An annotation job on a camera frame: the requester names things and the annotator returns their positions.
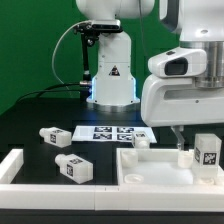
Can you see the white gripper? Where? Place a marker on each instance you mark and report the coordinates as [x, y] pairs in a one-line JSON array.
[[176, 101]]

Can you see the white square tabletop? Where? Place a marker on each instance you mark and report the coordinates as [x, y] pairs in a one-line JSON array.
[[160, 167]]

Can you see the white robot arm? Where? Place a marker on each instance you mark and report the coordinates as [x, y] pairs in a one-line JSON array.
[[199, 24]]

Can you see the white marker sheet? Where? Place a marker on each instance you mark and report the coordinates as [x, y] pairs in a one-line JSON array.
[[109, 133]]

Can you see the white U-shaped fence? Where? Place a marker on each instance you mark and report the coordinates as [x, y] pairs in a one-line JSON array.
[[206, 198]]

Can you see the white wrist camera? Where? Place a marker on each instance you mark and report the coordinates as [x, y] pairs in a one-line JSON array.
[[178, 62]]

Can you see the black camera on stand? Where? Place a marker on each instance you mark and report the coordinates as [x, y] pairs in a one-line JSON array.
[[90, 30]]

